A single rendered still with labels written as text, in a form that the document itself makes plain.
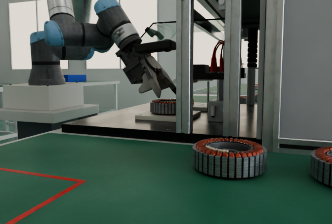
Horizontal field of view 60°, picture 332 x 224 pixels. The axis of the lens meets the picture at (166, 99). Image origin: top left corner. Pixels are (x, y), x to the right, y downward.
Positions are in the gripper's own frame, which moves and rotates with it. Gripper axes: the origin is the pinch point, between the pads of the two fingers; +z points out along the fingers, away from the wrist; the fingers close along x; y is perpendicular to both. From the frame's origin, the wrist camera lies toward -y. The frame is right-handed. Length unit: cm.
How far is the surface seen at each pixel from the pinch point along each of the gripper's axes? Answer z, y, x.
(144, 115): 1.4, 7.3, 7.0
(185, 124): 9.6, -5.7, 20.0
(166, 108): 3.1, 1.5, 5.1
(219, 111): 11.3, -9.8, 3.4
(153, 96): -82, 188, -472
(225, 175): 18.7, -13.0, 39.1
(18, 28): -414, 392, -470
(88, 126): -2.7, 15.6, 19.5
